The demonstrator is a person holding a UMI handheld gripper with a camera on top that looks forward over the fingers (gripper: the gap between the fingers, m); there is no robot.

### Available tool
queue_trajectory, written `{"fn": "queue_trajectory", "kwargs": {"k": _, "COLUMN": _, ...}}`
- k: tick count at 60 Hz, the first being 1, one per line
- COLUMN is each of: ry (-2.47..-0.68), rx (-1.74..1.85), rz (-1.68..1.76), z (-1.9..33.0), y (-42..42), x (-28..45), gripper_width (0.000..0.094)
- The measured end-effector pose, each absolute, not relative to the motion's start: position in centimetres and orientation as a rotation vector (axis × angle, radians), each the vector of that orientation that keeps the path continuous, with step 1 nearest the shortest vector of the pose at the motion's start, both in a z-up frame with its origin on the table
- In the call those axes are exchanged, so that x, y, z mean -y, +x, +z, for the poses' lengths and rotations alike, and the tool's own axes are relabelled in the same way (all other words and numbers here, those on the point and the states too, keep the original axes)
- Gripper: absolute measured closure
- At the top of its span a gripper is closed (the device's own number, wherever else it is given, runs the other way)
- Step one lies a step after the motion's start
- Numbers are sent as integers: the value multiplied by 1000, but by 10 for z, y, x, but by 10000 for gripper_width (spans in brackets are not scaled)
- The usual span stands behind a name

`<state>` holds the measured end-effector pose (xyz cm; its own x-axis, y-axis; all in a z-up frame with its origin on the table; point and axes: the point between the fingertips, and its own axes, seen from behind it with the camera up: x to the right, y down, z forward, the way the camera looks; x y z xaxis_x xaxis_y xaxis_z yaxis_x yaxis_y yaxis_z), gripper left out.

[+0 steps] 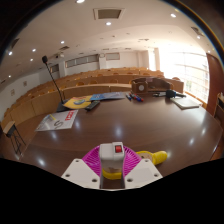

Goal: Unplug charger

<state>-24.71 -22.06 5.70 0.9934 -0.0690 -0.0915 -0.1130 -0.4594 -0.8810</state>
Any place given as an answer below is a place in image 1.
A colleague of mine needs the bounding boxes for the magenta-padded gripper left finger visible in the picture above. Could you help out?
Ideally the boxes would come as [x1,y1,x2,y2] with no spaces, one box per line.
[61,145,102,190]

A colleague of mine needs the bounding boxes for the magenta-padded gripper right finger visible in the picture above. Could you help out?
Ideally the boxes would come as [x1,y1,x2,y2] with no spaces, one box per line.
[123,145,164,190]

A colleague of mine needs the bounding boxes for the white charger block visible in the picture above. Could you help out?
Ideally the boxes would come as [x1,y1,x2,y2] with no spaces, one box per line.
[98,141,126,174]

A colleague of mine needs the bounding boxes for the white printed paper sheet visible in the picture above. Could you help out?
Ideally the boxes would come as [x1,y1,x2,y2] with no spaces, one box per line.
[35,109,79,132]

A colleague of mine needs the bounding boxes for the black gooseneck microphone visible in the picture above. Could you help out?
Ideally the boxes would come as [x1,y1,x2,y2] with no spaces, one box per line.
[41,55,72,113]

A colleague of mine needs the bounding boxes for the black remote control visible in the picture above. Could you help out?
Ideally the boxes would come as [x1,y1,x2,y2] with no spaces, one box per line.
[84,100,101,112]

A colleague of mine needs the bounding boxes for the yellow folder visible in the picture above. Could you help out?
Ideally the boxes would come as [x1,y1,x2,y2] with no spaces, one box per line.
[62,95,94,110]

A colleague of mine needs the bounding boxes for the white flat pad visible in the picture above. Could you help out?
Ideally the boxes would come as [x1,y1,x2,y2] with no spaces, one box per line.
[169,96,201,110]

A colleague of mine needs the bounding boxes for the blue booklet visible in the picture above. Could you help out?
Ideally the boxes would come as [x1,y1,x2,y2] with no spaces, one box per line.
[89,91,127,102]

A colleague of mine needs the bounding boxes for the black pouch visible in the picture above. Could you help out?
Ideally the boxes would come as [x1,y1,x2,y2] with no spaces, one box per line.
[165,89,187,99]

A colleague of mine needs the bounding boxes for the wooden desk organizer with clock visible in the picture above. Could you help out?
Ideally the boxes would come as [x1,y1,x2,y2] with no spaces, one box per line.
[130,77,174,97]

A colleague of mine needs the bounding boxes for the rows of wooden auditorium seats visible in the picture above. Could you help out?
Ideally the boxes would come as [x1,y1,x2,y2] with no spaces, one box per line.
[0,67,184,128]

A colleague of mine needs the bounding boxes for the wooden shelf unit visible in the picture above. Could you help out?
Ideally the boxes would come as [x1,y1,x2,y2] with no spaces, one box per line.
[213,92,224,129]

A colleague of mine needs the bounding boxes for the large bright window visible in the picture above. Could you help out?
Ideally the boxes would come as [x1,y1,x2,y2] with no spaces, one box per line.
[158,49,210,104]

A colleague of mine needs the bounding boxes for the recessed ceiling lights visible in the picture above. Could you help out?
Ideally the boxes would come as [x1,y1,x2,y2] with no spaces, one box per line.
[6,0,204,63]

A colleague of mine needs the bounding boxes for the large ceiling air vent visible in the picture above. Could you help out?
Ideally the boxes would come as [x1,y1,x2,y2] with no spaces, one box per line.
[93,7,126,20]

